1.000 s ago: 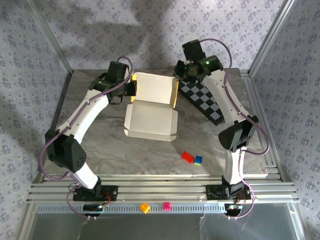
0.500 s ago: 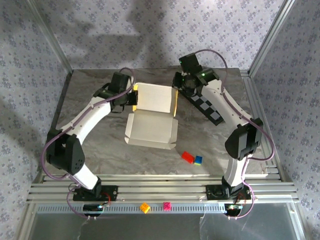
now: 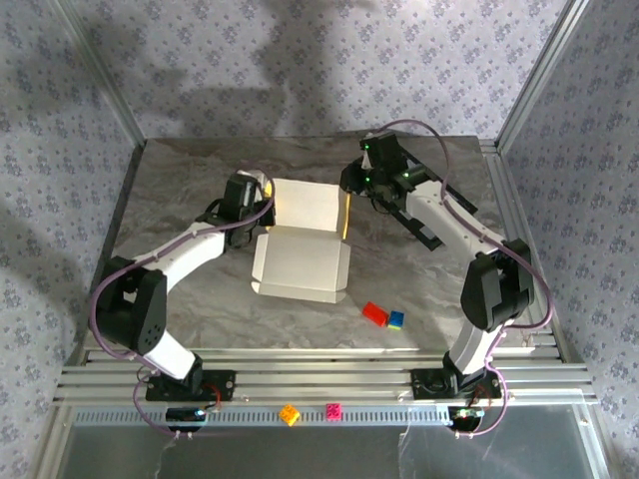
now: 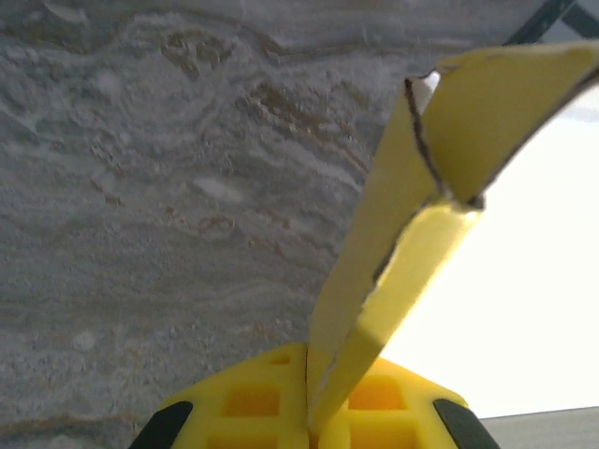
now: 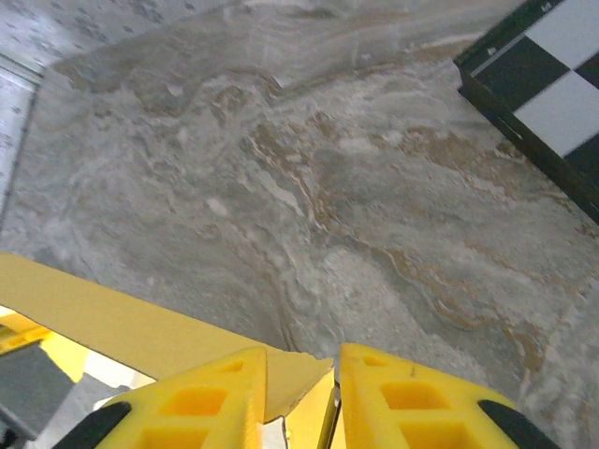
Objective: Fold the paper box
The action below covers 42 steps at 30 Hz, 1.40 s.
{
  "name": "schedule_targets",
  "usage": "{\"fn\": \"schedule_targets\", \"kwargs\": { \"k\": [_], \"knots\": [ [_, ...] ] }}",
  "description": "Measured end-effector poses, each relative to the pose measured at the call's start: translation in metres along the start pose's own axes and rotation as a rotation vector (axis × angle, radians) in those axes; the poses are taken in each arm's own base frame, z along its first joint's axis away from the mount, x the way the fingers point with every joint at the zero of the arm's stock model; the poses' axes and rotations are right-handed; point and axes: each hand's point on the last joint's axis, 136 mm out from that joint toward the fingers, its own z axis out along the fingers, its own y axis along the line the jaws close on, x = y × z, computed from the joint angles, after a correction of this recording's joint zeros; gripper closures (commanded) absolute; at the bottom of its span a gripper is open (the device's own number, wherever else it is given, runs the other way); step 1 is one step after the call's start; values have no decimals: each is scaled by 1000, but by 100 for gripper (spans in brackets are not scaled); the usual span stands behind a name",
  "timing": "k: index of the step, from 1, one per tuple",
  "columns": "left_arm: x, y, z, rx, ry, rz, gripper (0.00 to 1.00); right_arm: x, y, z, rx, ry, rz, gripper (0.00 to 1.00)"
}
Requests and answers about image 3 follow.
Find white yellow paper box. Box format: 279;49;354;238
249;178;353;304

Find black white chessboard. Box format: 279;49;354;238
391;142;479;251

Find red toy brick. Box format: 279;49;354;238
361;300;389;328

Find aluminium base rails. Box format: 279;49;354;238
53;347;600;406

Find black left circuit board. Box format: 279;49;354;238
166;406;207;433

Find black circuit board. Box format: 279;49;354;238
447;406;485;431
166;406;207;433

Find glossy metal panel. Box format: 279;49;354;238
37;403;608;479

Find black right circuit board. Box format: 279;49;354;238
447;406;485;431

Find aluminium side rail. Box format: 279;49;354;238
478;139;573;360
74;139;147;360

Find aluminium frame post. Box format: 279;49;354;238
52;0;149;145
495;0;594;147

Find grey slotted cable duct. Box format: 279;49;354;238
74;404;453;425

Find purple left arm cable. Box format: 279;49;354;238
88;167;277;443

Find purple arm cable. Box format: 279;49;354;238
88;167;277;443
366;118;556;440

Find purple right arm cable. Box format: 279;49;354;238
366;118;556;440

